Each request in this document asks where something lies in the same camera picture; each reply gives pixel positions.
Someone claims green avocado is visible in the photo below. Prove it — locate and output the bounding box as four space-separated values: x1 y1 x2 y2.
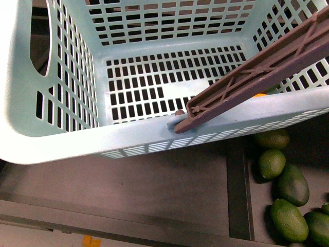
253 129 290 150
304 211 328 247
277 164 309 207
321 202 329 215
270 199 309 243
258 149 286 180
264 84 279 94

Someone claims brown basket handle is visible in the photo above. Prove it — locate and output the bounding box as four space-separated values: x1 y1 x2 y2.
174 7 328 134

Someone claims light blue plastic basket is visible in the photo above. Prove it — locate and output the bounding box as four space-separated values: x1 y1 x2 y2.
1 1 328 164

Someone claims yellow mango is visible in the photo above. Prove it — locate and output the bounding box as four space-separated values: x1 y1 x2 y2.
253 93 267 98

